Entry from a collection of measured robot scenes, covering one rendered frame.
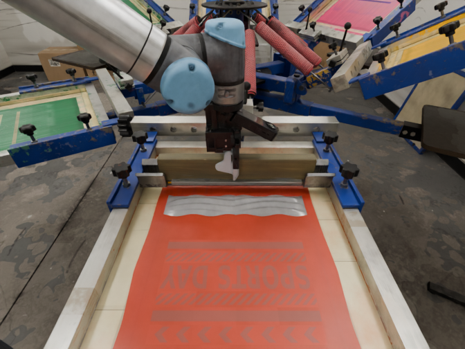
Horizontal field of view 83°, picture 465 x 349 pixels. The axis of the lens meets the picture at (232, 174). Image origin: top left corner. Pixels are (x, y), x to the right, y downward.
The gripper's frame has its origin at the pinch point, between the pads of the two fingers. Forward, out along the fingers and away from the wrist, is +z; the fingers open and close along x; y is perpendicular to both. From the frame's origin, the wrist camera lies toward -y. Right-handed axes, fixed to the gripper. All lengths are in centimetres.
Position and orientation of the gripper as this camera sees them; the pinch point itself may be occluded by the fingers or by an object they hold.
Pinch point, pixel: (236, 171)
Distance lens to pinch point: 70.2
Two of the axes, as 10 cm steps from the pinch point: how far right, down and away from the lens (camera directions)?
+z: 0.1, 7.8, 6.3
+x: 0.0, 6.3, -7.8
